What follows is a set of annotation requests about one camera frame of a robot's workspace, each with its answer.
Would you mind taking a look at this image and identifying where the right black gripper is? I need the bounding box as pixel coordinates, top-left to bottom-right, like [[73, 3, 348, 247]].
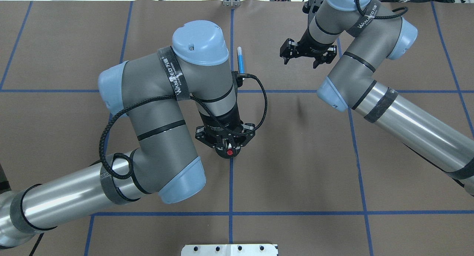
[[279, 30, 337, 69]]

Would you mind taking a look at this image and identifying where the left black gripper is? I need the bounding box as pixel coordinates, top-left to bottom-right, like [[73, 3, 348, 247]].
[[195, 115, 256, 149]]

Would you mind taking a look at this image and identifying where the blue highlighter pen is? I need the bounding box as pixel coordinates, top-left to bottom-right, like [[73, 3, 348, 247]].
[[237, 46, 244, 74]]

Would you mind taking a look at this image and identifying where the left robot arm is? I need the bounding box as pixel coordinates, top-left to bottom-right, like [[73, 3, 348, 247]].
[[1, 20, 261, 250]]

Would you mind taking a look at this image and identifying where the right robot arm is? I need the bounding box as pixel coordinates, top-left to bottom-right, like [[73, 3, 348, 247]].
[[280, 0, 473, 196]]

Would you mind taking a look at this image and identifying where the black mesh pen cup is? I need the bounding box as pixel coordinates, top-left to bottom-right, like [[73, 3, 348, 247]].
[[215, 146, 241, 159]]

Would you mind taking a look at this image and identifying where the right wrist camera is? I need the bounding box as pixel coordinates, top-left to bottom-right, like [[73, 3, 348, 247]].
[[302, 0, 324, 15]]

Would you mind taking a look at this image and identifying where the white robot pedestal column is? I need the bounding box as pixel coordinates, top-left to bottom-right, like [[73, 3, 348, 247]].
[[181, 244, 279, 256]]

